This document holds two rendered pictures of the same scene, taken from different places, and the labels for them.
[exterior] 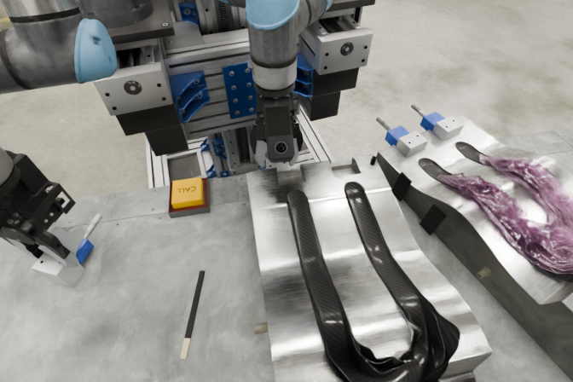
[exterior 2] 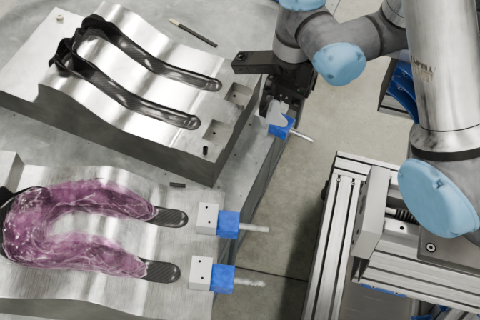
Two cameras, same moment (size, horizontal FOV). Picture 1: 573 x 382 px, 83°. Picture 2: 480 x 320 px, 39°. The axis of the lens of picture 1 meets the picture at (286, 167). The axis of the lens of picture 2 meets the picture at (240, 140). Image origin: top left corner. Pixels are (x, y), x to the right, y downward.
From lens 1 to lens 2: 128 cm
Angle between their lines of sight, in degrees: 64
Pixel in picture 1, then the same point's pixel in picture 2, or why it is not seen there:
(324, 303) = (128, 47)
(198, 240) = not seen: hidden behind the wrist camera
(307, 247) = (171, 73)
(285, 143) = (242, 59)
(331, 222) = (177, 93)
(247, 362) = not seen: hidden behind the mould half
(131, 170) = not seen: outside the picture
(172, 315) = (198, 23)
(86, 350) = not seen: outside the picture
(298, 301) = (139, 37)
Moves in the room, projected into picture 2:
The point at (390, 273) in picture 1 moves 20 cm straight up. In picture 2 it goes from (114, 93) to (107, 19)
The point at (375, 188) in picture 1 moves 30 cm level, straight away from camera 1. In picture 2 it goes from (180, 136) to (268, 258)
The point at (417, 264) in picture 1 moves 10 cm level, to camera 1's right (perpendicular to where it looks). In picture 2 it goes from (106, 108) to (71, 142)
